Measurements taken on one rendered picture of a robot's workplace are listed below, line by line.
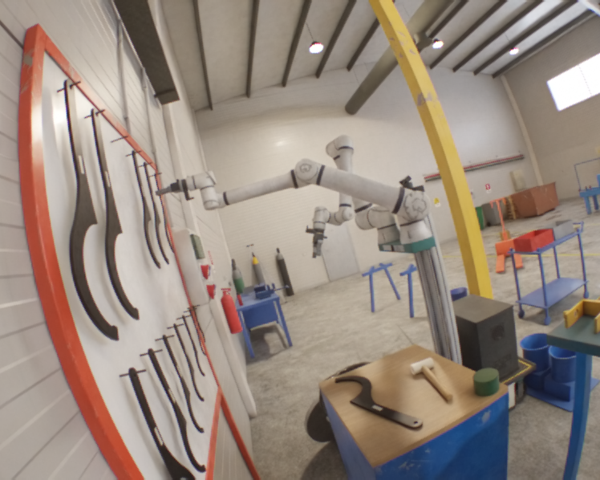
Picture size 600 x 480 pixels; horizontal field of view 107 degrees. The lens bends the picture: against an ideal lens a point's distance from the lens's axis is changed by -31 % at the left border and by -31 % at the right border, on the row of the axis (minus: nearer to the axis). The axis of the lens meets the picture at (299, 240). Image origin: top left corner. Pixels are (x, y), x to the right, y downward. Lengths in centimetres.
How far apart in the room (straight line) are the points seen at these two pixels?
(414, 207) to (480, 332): 100
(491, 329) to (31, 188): 235
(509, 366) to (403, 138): 1111
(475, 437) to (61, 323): 129
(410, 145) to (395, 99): 198
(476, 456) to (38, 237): 149
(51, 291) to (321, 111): 1157
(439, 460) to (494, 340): 127
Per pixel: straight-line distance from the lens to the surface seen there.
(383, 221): 231
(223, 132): 1124
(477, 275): 299
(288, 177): 185
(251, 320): 660
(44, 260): 72
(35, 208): 74
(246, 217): 1049
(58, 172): 90
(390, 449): 112
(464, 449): 129
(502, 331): 236
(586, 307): 147
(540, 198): 1347
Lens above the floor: 166
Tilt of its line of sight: level
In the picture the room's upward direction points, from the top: 16 degrees counter-clockwise
